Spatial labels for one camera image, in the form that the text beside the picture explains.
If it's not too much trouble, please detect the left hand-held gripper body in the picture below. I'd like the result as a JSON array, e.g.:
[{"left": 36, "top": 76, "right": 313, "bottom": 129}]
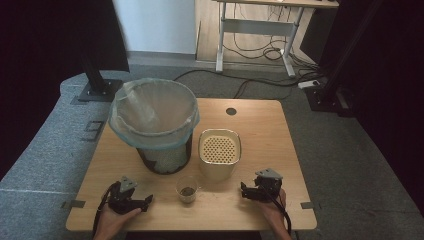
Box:
[{"left": 107, "top": 175, "right": 143, "bottom": 215}]

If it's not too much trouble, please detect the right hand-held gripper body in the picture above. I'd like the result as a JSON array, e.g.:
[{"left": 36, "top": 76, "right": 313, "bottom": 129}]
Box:
[{"left": 254, "top": 167, "right": 284, "bottom": 203}]

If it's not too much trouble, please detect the person's left hand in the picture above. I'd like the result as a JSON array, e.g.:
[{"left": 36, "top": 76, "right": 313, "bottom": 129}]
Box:
[{"left": 94, "top": 203, "right": 143, "bottom": 237}]

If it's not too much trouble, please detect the person's right hand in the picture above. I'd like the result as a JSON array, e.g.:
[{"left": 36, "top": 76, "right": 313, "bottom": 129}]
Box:
[{"left": 257, "top": 188, "right": 289, "bottom": 232}]

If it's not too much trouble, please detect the clear glass cup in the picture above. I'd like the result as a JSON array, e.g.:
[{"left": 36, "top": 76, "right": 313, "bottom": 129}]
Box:
[{"left": 175, "top": 175, "right": 200, "bottom": 205}]

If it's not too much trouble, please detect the black mesh trash bin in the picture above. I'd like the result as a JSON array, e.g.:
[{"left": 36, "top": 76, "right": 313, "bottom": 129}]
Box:
[{"left": 135, "top": 132, "right": 194, "bottom": 176}]

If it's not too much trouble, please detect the grey tape strip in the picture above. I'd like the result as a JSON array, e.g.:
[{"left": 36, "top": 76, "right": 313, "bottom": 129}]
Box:
[
  {"left": 299, "top": 201, "right": 322, "bottom": 211},
  {"left": 61, "top": 199, "right": 87, "bottom": 210}
]

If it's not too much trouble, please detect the cream container with perforated strainer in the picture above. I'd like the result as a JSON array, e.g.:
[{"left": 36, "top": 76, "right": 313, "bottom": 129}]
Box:
[{"left": 197, "top": 128, "right": 243, "bottom": 183}]

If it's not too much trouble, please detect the clear plastic bin liner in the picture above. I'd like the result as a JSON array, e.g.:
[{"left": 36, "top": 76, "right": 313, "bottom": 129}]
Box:
[{"left": 107, "top": 77, "right": 201, "bottom": 151}]

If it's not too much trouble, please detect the black metal stand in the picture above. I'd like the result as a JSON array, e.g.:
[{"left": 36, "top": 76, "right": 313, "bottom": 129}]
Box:
[
  {"left": 77, "top": 0, "right": 125, "bottom": 103},
  {"left": 304, "top": 0, "right": 386, "bottom": 118}
]

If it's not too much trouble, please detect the white power strip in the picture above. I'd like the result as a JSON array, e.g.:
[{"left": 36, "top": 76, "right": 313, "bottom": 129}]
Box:
[{"left": 297, "top": 79, "right": 321, "bottom": 90}]

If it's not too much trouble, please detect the black curtain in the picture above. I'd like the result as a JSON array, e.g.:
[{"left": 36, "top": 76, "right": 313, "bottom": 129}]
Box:
[
  {"left": 299, "top": 0, "right": 424, "bottom": 218},
  {"left": 0, "top": 0, "right": 130, "bottom": 181}
]

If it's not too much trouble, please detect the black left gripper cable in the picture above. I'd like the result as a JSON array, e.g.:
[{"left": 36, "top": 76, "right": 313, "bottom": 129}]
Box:
[{"left": 92, "top": 181, "right": 120, "bottom": 238}]

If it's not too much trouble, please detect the dark red floor cable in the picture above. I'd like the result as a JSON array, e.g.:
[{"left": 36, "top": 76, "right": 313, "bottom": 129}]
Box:
[{"left": 233, "top": 79, "right": 252, "bottom": 100}]

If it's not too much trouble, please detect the long black floor cable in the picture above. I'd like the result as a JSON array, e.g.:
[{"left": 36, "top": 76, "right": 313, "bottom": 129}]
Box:
[{"left": 173, "top": 68, "right": 323, "bottom": 89}]

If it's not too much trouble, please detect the tangle of black cables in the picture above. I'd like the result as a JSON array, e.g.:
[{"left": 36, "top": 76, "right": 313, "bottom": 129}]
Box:
[{"left": 222, "top": 3, "right": 323, "bottom": 73}]

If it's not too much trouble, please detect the white desk frame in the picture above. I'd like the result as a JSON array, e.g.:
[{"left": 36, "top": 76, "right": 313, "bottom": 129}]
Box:
[{"left": 213, "top": 0, "right": 340, "bottom": 79}]

